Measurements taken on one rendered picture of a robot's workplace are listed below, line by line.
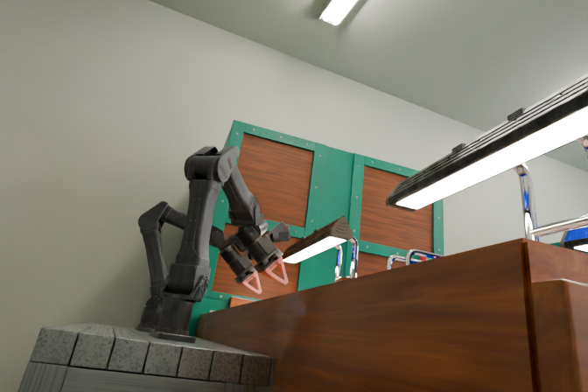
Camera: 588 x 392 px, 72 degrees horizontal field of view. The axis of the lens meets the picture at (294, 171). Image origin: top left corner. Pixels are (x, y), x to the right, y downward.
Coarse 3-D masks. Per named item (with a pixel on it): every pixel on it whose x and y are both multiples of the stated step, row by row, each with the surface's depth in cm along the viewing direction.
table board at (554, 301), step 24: (552, 288) 21; (576, 288) 20; (552, 312) 20; (576, 312) 20; (552, 336) 20; (576, 336) 19; (552, 360) 20; (576, 360) 19; (552, 384) 19; (576, 384) 18
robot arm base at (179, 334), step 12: (168, 300) 83; (180, 300) 84; (168, 312) 82; (180, 312) 82; (168, 324) 81; (180, 324) 82; (156, 336) 76; (168, 336) 74; (180, 336) 75; (192, 336) 76
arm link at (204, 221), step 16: (192, 160) 95; (208, 160) 94; (192, 176) 94; (208, 176) 93; (192, 192) 93; (208, 192) 92; (192, 208) 92; (208, 208) 93; (192, 224) 90; (208, 224) 93; (192, 240) 89; (208, 240) 93; (176, 256) 89; (192, 256) 88; (208, 256) 92; (176, 272) 87; (192, 272) 86; (208, 272) 91; (176, 288) 87; (192, 288) 86
